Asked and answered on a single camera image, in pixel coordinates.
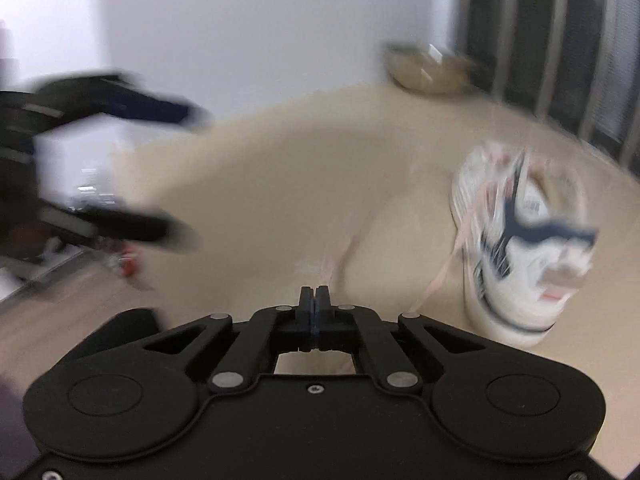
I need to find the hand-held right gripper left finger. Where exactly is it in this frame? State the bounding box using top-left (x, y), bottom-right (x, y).
top-left (142, 285), bottom-right (317, 392)

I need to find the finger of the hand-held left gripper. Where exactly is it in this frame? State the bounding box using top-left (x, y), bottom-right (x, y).
top-left (40, 202), bottom-right (201, 252)
top-left (30, 72), bottom-right (211, 129)

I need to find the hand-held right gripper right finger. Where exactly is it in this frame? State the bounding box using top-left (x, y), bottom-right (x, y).
top-left (316, 285), bottom-right (489, 392)

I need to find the pink shoelace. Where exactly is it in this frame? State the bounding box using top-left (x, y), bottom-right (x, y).
top-left (314, 150), bottom-right (532, 322)

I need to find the white sneaker shoe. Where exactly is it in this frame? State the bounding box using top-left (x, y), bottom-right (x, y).
top-left (450, 142), bottom-right (599, 349)

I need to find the small red object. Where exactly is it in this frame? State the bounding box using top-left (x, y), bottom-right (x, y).
top-left (119, 252), bottom-right (142, 279)

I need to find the steel bowl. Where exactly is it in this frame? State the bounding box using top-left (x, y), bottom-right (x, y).
top-left (382, 42), bottom-right (479, 97)

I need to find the steel bar railing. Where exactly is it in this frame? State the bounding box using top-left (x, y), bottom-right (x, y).
top-left (460, 0), bottom-right (640, 172)

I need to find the dark glass sliding door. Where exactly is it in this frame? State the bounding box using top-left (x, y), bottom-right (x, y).
top-left (462, 0), bottom-right (640, 166)

